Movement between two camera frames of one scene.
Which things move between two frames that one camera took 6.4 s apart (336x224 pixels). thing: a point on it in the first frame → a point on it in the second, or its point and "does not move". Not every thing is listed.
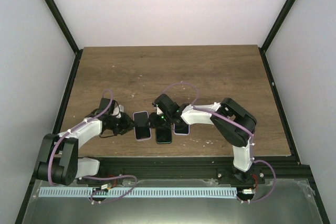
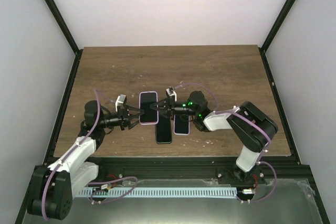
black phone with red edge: x=142 y=130 → x=150 y=116
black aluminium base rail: x=264 y=170 does not move
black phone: x=163 y=135 does not move
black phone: x=181 y=128 does not move
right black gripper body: x=164 y=121 → x=171 y=107
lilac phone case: x=180 y=134 does not move
